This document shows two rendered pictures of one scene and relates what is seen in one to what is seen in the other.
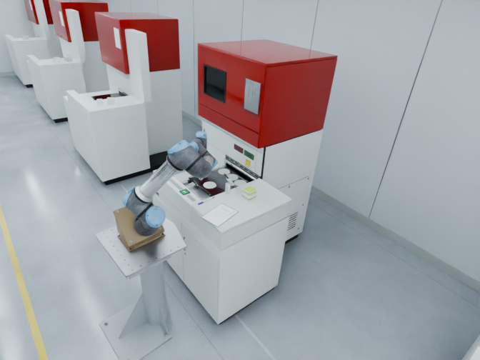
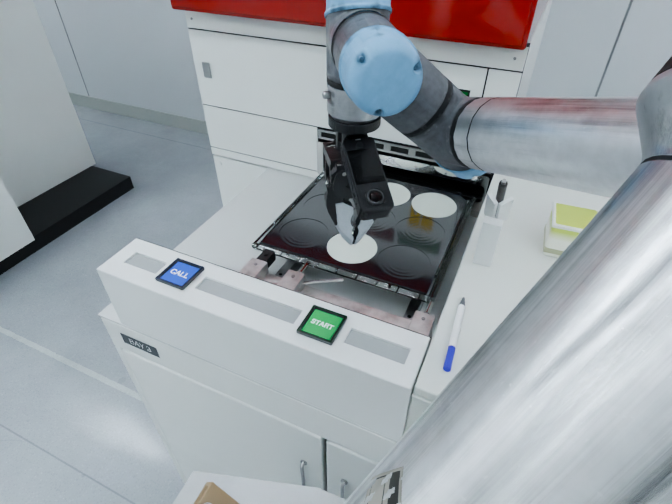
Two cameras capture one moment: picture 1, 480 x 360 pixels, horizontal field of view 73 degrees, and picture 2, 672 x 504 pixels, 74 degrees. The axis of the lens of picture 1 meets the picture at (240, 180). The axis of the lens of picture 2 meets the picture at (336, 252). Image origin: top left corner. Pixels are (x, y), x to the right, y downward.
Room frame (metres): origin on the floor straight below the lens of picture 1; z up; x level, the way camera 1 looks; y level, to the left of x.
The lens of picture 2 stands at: (1.49, 0.54, 1.46)
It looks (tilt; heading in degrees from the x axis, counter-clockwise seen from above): 40 degrees down; 336
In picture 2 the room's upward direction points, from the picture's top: straight up
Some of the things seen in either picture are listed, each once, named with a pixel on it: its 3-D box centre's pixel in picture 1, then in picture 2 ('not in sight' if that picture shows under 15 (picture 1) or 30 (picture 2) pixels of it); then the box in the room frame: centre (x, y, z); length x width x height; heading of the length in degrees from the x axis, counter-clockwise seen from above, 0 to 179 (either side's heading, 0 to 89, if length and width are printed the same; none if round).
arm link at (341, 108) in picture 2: not in sight; (353, 99); (2.00, 0.28, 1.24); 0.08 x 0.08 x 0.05
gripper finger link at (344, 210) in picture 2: not in sight; (341, 215); (2.01, 0.29, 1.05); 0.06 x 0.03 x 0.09; 168
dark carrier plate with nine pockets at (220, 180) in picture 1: (221, 181); (371, 219); (2.17, 0.15, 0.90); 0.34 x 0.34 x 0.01; 41
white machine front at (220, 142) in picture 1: (229, 151); (334, 111); (2.46, 0.11, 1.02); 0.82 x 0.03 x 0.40; 41
